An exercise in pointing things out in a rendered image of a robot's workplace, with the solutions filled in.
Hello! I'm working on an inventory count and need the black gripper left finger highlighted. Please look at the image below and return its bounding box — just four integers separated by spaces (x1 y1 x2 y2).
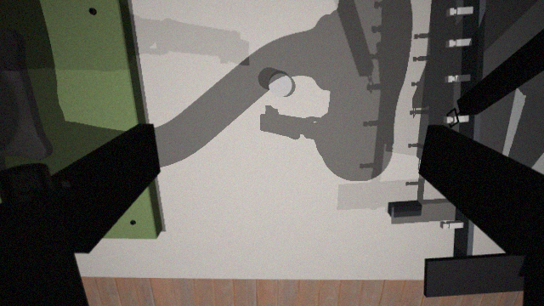
0 124 161 306

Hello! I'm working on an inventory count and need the grey cylinder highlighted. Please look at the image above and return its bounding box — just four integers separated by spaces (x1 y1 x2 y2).
269 71 292 97

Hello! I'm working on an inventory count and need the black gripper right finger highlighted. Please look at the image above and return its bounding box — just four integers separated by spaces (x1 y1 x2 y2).
418 125 544 306

